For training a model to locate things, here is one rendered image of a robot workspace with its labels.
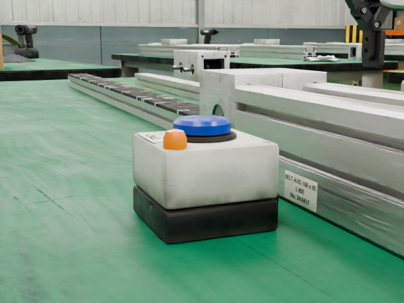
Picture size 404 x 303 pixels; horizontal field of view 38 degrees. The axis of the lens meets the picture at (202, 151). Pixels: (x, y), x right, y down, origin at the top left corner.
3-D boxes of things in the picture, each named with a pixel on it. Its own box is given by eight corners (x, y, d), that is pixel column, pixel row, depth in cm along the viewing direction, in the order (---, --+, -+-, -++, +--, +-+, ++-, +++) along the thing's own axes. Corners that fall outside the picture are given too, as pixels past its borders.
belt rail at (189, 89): (134, 83, 169) (134, 73, 169) (148, 83, 171) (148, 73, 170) (317, 131, 82) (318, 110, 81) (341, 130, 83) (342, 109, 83)
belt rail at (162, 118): (68, 85, 162) (67, 74, 162) (82, 85, 164) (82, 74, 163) (189, 140, 75) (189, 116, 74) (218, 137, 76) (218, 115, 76)
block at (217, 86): (178, 159, 63) (177, 70, 61) (280, 151, 67) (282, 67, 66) (210, 177, 55) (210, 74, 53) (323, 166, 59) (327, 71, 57)
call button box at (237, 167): (132, 211, 44) (130, 128, 43) (249, 198, 47) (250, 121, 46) (166, 246, 37) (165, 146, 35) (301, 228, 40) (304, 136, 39)
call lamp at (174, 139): (160, 146, 37) (159, 127, 37) (182, 144, 38) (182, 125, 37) (167, 150, 36) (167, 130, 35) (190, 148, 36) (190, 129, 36)
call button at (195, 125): (165, 142, 42) (165, 115, 41) (217, 139, 43) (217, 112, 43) (184, 153, 38) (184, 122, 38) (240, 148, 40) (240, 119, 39)
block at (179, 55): (166, 83, 172) (165, 50, 170) (202, 82, 176) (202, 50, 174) (178, 85, 163) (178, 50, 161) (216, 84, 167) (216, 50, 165)
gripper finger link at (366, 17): (369, 6, 66) (366, 66, 68) (345, 5, 65) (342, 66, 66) (388, 5, 63) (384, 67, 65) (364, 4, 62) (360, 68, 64)
